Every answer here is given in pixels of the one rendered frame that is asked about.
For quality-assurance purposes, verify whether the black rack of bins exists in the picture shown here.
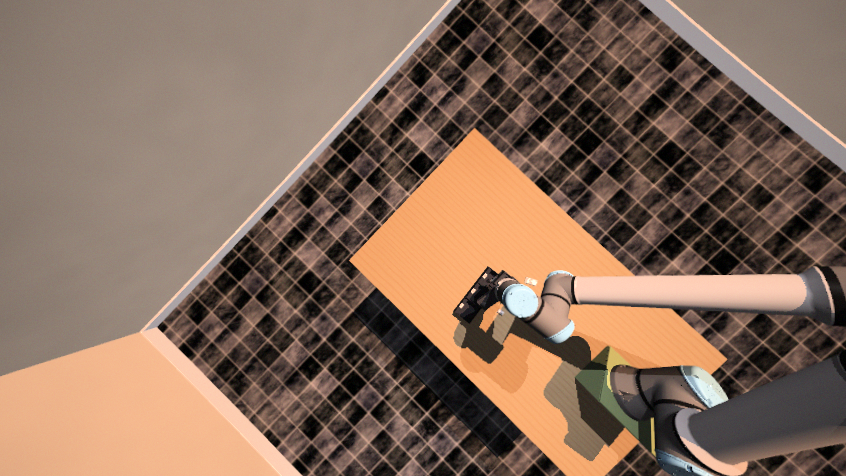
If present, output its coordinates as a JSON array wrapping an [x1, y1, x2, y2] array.
[[454, 266, 498, 323]]

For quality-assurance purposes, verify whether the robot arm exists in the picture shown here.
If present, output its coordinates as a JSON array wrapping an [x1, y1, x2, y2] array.
[[477, 266, 846, 476]]

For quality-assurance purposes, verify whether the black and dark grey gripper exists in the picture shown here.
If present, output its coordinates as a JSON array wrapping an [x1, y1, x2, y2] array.
[[487, 270, 520, 288]]

